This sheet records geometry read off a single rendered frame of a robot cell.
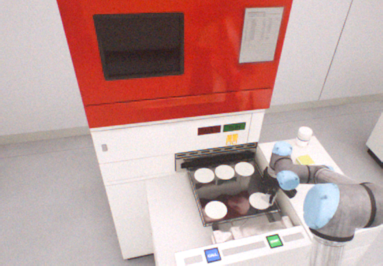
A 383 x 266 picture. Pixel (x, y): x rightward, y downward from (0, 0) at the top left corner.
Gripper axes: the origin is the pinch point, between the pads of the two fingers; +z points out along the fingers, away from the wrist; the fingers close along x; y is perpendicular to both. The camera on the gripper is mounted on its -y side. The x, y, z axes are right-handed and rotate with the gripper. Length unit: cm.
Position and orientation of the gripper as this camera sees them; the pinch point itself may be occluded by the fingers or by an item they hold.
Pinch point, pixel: (271, 204)
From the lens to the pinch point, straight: 153.6
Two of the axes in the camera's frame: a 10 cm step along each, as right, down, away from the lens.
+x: -4.9, 5.7, -6.6
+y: -8.7, -3.8, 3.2
